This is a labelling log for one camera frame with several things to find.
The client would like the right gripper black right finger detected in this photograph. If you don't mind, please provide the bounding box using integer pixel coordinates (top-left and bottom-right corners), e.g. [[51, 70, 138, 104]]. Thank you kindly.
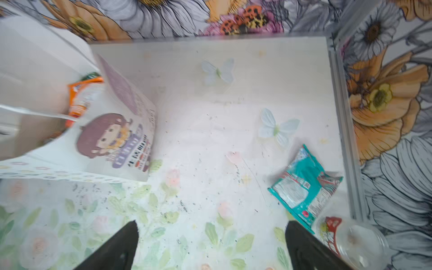
[[285, 220, 351, 270]]

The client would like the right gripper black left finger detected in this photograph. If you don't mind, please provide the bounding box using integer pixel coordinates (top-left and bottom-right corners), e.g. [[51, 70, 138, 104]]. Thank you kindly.
[[75, 220, 139, 270]]

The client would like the teal snack bag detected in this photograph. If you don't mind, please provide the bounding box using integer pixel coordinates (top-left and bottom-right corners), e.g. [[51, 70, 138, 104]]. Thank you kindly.
[[268, 145, 343, 232]]

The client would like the white printed paper bag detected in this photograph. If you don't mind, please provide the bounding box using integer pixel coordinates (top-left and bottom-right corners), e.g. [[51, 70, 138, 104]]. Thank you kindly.
[[1, 16, 155, 182]]

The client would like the orange snack bag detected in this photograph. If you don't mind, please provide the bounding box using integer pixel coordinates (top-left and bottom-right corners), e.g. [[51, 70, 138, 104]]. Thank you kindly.
[[67, 76, 105, 119]]

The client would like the green Fox's candy bag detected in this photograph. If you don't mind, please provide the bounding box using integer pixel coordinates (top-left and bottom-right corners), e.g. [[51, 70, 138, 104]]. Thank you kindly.
[[81, 72, 100, 81]]

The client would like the clear plastic cup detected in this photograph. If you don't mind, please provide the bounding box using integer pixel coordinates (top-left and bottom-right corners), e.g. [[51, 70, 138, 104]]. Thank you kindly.
[[312, 216, 389, 270]]

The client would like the large white butterfly decoration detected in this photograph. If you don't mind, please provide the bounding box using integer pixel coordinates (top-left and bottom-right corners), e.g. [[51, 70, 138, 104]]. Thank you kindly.
[[258, 109, 300, 148]]

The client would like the small white butterfly decoration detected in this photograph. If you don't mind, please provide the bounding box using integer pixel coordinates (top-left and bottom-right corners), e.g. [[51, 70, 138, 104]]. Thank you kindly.
[[201, 58, 235, 85]]

